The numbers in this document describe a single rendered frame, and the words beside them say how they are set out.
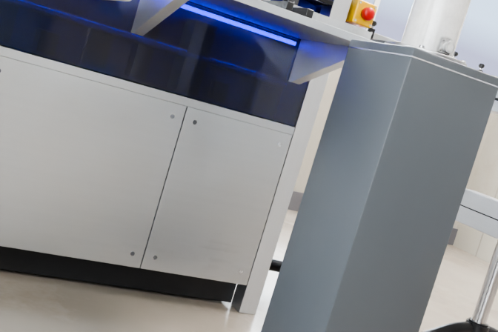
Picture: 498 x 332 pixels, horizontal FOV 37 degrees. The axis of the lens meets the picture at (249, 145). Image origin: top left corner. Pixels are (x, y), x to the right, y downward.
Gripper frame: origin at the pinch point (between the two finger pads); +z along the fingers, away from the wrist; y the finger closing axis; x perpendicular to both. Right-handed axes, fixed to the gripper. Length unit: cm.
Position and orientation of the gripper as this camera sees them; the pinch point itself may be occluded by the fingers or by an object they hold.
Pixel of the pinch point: (290, 1)
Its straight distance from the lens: 207.6
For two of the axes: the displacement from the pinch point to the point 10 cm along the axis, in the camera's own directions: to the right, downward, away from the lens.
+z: -2.9, 9.5, 0.8
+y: 4.0, 2.0, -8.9
